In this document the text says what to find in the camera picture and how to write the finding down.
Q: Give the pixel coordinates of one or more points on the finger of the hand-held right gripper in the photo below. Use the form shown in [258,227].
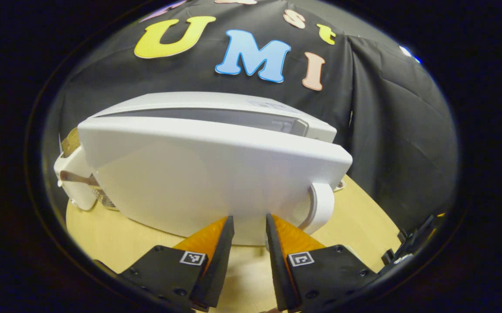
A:
[420,226]

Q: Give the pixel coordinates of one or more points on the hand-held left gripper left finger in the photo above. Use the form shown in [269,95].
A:
[220,265]

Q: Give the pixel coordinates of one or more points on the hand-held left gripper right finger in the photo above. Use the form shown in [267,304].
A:
[277,269]

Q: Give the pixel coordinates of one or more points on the white microwave oven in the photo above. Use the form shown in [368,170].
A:
[199,174]

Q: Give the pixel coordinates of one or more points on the black table clamp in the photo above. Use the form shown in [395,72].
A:
[388,256]

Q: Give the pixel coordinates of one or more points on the white toaster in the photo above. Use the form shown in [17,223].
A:
[75,191]

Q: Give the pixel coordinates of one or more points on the small ceiling light panel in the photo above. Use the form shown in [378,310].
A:
[409,53]

